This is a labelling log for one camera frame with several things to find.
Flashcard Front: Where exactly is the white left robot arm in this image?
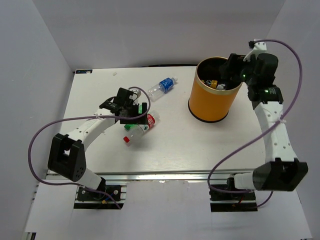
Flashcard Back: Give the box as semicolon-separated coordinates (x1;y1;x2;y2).
47;87;151;200

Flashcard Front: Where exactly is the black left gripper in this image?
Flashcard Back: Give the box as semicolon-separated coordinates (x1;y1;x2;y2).
120;102;148;125

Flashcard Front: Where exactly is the blue sticker on table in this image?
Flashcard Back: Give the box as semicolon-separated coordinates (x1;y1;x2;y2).
75;69;93;74

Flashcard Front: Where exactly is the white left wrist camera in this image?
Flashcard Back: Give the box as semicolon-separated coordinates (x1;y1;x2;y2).
131;89;141;105

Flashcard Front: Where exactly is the clear bottle red label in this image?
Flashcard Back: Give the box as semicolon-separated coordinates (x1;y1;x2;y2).
123;110;160;145

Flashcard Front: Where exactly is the clear bottle blue label white cap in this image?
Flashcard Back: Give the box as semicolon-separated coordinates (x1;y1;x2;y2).
147;77;178;102

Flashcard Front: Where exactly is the aluminium table frame rail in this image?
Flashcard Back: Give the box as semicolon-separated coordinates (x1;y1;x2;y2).
37;65;273;201

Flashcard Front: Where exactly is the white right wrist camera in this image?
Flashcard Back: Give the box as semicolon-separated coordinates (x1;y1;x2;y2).
243;39;267;62

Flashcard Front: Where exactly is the orange cylindrical bin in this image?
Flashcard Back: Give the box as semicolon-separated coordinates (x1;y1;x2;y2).
188;56;242;123

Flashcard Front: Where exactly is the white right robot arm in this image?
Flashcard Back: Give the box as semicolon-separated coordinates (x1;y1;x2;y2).
219;53;308;200

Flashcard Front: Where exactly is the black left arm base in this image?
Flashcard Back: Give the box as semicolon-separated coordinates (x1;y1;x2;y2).
73;184;127;210

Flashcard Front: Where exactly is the green plastic bottle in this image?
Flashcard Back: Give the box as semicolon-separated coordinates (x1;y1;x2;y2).
124;124;133;131

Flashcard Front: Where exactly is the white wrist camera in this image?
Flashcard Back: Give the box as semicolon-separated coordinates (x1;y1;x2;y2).
243;39;267;62
131;89;141;105

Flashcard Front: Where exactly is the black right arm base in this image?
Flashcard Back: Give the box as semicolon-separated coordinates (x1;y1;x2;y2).
209;174;258;213

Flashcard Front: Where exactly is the clear bottle orange label yellow cap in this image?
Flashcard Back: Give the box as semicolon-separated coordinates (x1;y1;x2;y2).
210;80;218;89

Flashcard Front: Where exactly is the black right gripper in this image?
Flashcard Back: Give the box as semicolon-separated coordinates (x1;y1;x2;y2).
218;53;258;87

